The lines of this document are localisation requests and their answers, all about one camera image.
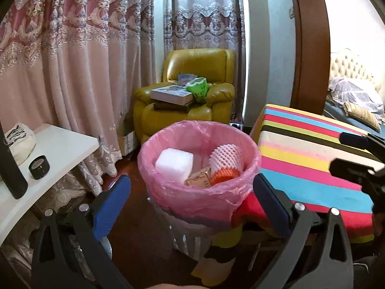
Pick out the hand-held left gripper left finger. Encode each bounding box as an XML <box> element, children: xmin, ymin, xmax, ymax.
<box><xmin>31</xmin><ymin>174</ymin><xmax>133</xmax><ymax>289</ymax></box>

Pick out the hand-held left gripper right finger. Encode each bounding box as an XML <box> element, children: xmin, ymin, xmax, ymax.
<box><xmin>253</xmin><ymin>174</ymin><xmax>355</xmax><ymax>289</ymax></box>

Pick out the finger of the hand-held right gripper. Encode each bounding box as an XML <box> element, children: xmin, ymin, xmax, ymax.
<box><xmin>339</xmin><ymin>132</ymin><xmax>385</xmax><ymax>161</ymax></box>
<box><xmin>329</xmin><ymin>158</ymin><xmax>378</xmax><ymax>187</ymax></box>

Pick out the orange and pink foam net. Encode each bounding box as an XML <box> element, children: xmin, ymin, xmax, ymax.
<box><xmin>209</xmin><ymin>144</ymin><xmax>244</xmax><ymax>185</ymax></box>

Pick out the small cardboard box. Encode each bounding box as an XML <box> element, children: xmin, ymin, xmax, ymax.
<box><xmin>184</xmin><ymin>167</ymin><xmax>212</xmax><ymax>189</ymax></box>

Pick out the pink bin liner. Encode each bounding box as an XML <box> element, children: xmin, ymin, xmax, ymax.
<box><xmin>137</xmin><ymin>120</ymin><xmax>262</xmax><ymax>229</ymax></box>

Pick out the white foam block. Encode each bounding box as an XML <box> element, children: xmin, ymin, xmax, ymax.
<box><xmin>155</xmin><ymin>148</ymin><xmax>194</xmax><ymax>183</ymax></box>

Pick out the white plastic trash bin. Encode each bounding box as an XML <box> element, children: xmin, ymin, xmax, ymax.
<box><xmin>147</xmin><ymin>197</ymin><xmax>217</xmax><ymax>262</ymax></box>

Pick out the person's left hand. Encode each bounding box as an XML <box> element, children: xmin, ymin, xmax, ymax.
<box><xmin>150</xmin><ymin>283</ymin><xmax>208</xmax><ymax>289</ymax></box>

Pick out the striped gold pillow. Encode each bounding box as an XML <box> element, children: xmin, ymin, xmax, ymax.
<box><xmin>344</xmin><ymin>101</ymin><xmax>382</xmax><ymax>131</ymax></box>

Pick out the striped colourful tablecloth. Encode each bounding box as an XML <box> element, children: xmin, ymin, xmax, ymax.
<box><xmin>192</xmin><ymin>104</ymin><xmax>385</xmax><ymax>286</ymax></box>

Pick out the cardboard box on floor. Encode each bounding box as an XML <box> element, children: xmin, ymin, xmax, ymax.
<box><xmin>117</xmin><ymin>126</ymin><xmax>139</xmax><ymax>156</ymax></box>

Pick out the white side table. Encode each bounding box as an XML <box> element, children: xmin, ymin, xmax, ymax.
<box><xmin>0</xmin><ymin>123</ymin><xmax>100</xmax><ymax>241</ymax></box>

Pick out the cream tufted headboard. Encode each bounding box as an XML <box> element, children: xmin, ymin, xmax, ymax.
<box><xmin>329</xmin><ymin>48</ymin><xmax>382</xmax><ymax>92</ymax></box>

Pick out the small black jar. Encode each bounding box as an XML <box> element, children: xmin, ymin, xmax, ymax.
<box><xmin>29</xmin><ymin>156</ymin><xmax>49</xmax><ymax>179</ymax></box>

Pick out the tall black object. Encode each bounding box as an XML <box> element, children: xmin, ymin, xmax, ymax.
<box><xmin>0</xmin><ymin>123</ymin><xmax>28</xmax><ymax>200</ymax></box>

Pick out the white patterned pouch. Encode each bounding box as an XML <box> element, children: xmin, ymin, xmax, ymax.
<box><xmin>4</xmin><ymin>123</ymin><xmax>37</xmax><ymax>166</ymax></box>

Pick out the dark flat book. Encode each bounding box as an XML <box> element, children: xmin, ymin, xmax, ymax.
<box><xmin>154</xmin><ymin>101</ymin><xmax>193</xmax><ymax>110</ymax></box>

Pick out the flat white box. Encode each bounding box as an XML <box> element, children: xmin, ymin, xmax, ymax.
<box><xmin>150</xmin><ymin>86</ymin><xmax>195</xmax><ymax>106</ymax></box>

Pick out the green plastic bag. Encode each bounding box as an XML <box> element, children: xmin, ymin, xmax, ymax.
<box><xmin>185</xmin><ymin>78</ymin><xmax>210</xmax><ymax>103</ymax></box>

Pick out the pink embroidered curtain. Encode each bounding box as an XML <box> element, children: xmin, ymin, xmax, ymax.
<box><xmin>0</xmin><ymin>0</ymin><xmax>157</xmax><ymax>199</ymax></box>

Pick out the light blue booklet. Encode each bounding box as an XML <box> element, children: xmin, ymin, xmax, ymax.
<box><xmin>177</xmin><ymin>73</ymin><xmax>197</xmax><ymax>85</ymax></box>

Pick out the yellow leather armchair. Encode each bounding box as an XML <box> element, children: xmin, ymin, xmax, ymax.
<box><xmin>133</xmin><ymin>48</ymin><xmax>236</xmax><ymax>143</ymax></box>

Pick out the sheer lace curtain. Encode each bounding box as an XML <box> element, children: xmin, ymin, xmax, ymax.
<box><xmin>164</xmin><ymin>0</ymin><xmax>245</xmax><ymax>121</ymax></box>

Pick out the brown wooden door frame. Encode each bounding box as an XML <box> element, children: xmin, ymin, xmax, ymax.
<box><xmin>290</xmin><ymin>0</ymin><xmax>331</xmax><ymax>115</ymax></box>

